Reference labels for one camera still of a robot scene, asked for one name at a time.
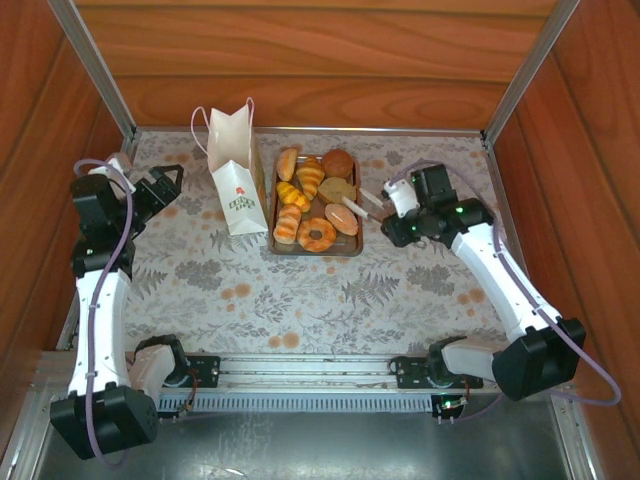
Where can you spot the oval pinkish fake bread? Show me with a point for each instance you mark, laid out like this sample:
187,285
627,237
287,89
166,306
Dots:
342,222

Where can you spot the brown fake bread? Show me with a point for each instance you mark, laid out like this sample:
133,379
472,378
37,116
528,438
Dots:
335,190

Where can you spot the round brown fake muffin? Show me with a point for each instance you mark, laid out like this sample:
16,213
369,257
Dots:
338,162

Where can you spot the fake croissant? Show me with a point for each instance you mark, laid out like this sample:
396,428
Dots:
310,177

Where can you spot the white printed paper bag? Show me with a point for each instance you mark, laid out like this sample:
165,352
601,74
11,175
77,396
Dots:
240,200

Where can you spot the yellow striped fake bread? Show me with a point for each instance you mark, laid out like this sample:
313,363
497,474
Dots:
292,196

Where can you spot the braided fake bread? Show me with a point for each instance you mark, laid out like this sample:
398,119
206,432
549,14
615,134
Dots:
287,225

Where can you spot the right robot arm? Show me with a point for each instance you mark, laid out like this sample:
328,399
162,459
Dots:
500,285

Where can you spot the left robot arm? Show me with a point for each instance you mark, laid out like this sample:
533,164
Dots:
100,325

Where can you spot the oval golden fake bun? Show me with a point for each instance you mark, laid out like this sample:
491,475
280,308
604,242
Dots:
287,164

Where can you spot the brown rectangular tray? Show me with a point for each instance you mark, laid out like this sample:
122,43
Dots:
352,242

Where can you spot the floral tablecloth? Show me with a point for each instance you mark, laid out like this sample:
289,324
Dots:
300,300

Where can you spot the small board with green LED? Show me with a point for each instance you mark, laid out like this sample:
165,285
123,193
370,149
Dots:
450,406

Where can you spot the grey metal sheet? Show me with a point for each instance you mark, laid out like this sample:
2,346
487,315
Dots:
320,445

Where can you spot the aluminium frame post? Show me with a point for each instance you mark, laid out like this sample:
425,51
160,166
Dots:
530,65
95,65

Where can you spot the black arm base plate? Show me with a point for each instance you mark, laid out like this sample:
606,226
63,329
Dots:
205,370
410,372

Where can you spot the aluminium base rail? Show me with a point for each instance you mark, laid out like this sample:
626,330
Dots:
305,372

